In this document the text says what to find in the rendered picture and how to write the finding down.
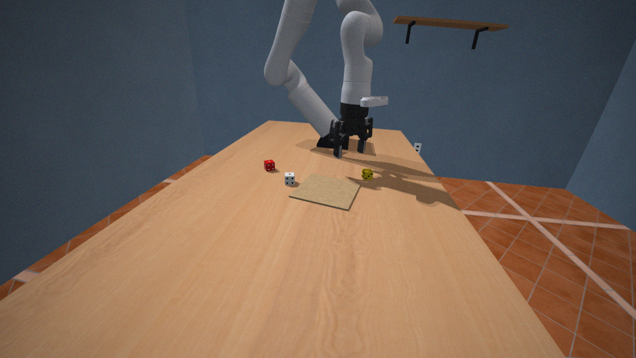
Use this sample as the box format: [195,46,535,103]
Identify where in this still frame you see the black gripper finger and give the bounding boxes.
[328,120,356,159]
[357,116,373,153]

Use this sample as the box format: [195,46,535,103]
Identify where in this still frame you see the tan square mat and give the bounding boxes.
[289,174,361,211]

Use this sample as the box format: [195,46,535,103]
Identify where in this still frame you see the white die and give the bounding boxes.
[285,173,295,185]

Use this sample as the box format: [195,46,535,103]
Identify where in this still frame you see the yellow die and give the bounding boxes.
[361,169,374,180]

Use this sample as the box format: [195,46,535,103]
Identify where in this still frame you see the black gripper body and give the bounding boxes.
[340,102,369,136]

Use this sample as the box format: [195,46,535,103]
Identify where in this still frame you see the red die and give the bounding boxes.
[264,160,275,172]

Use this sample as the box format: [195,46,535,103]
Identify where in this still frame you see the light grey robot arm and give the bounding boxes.
[264,0,389,138]

